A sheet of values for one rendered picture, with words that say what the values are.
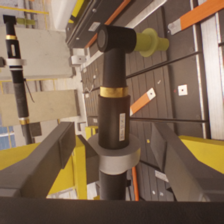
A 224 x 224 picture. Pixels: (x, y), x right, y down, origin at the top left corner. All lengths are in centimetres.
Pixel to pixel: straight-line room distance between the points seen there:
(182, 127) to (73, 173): 29
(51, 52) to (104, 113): 458
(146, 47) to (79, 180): 20
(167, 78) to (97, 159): 28
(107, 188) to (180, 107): 25
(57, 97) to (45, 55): 112
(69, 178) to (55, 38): 478
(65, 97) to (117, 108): 444
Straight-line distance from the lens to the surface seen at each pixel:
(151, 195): 58
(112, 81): 21
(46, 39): 487
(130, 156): 22
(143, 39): 24
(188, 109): 40
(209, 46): 38
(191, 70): 39
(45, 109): 454
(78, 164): 20
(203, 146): 36
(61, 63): 472
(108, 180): 27
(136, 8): 57
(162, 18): 45
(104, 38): 21
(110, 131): 22
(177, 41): 42
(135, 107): 51
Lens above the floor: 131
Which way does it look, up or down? 27 degrees down
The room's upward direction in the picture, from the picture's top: 99 degrees counter-clockwise
